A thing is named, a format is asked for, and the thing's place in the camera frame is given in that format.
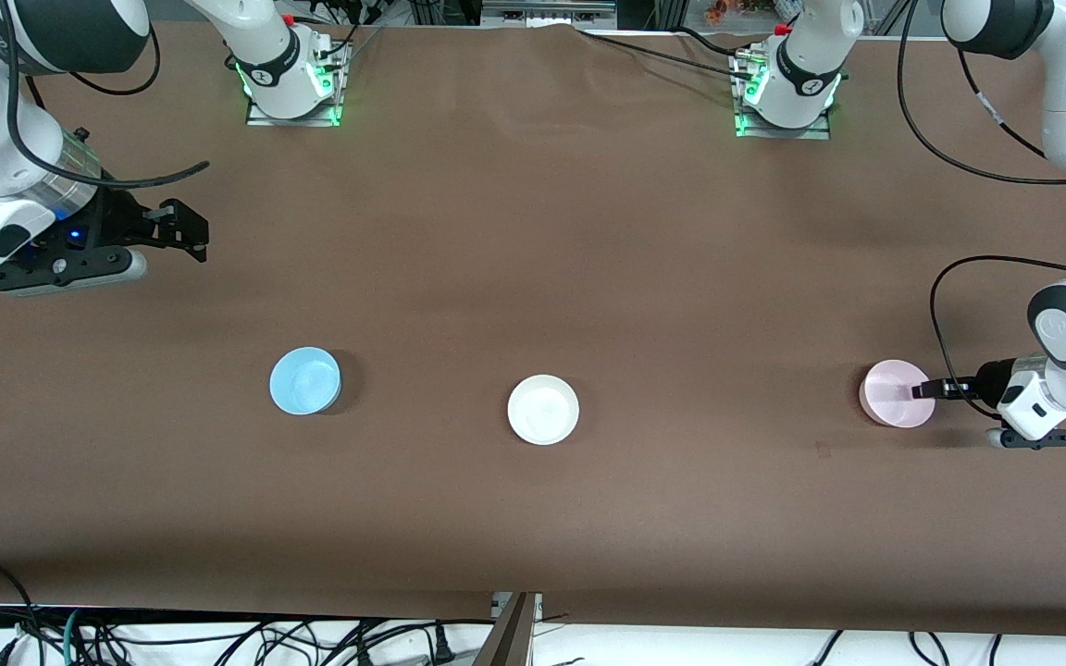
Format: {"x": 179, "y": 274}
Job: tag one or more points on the grey metal rail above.
{"x": 547, "y": 9}

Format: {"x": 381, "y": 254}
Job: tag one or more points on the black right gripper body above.
{"x": 117, "y": 220}

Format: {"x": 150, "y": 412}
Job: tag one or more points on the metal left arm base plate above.
{"x": 820, "y": 132}

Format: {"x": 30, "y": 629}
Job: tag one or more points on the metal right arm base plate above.
{"x": 260, "y": 117}

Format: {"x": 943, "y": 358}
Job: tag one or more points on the blue bowl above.
{"x": 304, "y": 380}

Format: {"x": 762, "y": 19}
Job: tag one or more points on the white bowl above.
{"x": 543, "y": 410}

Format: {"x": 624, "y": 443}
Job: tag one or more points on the orange object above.
{"x": 716, "y": 11}

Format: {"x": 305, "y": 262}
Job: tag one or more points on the brown table cover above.
{"x": 533, "y": 231}

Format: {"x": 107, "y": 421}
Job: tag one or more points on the aluminium frame post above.
{"x": 507, "y": 638}

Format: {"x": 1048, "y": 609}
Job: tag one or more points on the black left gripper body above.
{"x": 990, "y": 377}

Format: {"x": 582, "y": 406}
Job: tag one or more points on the pink bowl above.
{"x": 889, "y": 393}

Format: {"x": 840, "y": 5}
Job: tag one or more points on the black power plug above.
{"x": 442, "y": 645}

